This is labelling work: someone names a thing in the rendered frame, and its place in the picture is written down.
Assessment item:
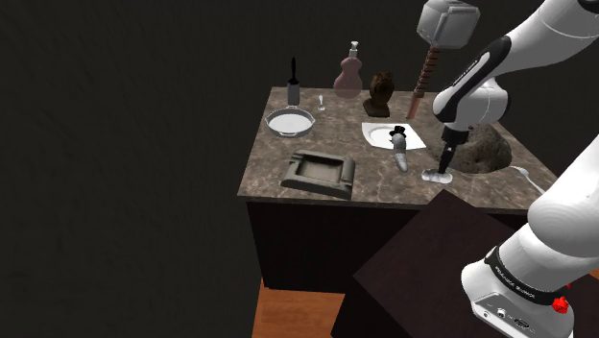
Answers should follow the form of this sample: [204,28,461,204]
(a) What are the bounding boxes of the pink pump dispenser bottle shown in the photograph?
[332,40,364,100]

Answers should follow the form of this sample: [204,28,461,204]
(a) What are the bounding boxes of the grey square ashtray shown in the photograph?
[279,149,357,202]

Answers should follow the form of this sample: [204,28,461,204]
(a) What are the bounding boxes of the white spoon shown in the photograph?
[508,164,547,196]

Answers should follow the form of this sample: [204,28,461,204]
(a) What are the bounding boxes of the brown rough rock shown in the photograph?
[427,122,514,176]

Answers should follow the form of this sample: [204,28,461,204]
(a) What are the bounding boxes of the grey frying pan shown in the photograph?
[264,106,317,139]

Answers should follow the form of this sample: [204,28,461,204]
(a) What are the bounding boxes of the brown bust figure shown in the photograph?
[363,70,396,119]

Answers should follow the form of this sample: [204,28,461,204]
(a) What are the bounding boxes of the dark cabinet with marble top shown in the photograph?
[236,85,560,295]

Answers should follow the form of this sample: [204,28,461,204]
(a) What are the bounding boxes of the large grey hammer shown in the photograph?
[405,0,482,121]

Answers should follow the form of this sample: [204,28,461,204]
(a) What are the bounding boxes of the white square plate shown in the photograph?
[360,121,428,153]

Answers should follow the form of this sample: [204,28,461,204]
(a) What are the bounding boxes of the grey figure with black hat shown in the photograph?
[388,124,411,174]

